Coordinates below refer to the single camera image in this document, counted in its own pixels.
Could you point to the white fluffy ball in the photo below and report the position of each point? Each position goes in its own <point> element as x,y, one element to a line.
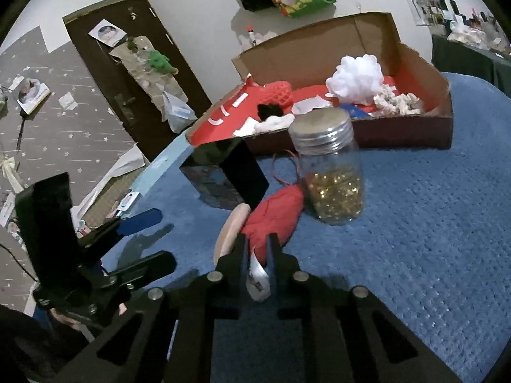
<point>355,78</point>

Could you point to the table with dark cloth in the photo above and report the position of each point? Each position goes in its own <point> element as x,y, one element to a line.
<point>463,60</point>

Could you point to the beige powder puff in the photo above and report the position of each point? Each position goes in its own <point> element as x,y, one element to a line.
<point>229,227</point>

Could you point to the person's left forearm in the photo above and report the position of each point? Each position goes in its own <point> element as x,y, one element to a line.
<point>24,347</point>

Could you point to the peeling white paper sheet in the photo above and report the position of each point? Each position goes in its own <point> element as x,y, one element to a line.
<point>123,163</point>

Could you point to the person's left hand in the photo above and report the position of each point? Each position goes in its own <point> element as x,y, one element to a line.
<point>60,318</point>

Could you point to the glass jar with gold beads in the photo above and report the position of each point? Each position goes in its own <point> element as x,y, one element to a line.
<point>331,159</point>

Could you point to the white fluffy scrunchie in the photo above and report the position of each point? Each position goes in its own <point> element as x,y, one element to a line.
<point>277,123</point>

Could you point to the clear plastic bag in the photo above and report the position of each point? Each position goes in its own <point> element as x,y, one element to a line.
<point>179,111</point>

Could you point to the red knitted pouch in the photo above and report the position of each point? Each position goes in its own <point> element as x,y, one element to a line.
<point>277,92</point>

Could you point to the beige hanging door organizer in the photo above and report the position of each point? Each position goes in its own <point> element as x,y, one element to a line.
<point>139,68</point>

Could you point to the dark patterned gift box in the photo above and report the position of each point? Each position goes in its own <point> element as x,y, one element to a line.
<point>243,171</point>

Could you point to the blue cloth pack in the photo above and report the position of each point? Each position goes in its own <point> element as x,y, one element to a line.
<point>353,111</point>

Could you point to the small white gadget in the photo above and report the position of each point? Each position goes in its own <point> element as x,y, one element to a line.
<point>128,201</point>

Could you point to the light blue bedsheet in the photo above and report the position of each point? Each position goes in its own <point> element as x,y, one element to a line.
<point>159,167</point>

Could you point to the cream knitted scrunchie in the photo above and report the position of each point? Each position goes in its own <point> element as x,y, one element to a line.
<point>395,101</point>

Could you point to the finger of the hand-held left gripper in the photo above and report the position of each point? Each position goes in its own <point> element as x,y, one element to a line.
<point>139,219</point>
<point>151,263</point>

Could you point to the red cloth pouch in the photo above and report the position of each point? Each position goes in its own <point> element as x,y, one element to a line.
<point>275,211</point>

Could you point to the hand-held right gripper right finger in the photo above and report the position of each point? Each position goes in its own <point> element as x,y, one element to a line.
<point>273,255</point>

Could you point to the red capped pen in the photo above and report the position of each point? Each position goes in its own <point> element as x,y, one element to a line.
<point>251,36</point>

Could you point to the green plush toy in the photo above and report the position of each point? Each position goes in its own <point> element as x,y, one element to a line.
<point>159,62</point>

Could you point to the brown cardboard box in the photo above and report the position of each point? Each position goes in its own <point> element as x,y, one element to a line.
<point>319,48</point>

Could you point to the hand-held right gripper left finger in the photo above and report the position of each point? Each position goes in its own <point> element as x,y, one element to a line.
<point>239,255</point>

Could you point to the white photo print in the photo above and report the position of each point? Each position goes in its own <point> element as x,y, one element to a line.
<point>107,32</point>

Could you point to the black and white sock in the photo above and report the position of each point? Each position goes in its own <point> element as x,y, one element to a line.
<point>268,111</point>

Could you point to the cluster of cosmetic bottles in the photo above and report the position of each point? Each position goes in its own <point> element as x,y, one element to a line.
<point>479,32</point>

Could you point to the dark brown door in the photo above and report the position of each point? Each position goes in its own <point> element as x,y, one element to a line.
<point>99,79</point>

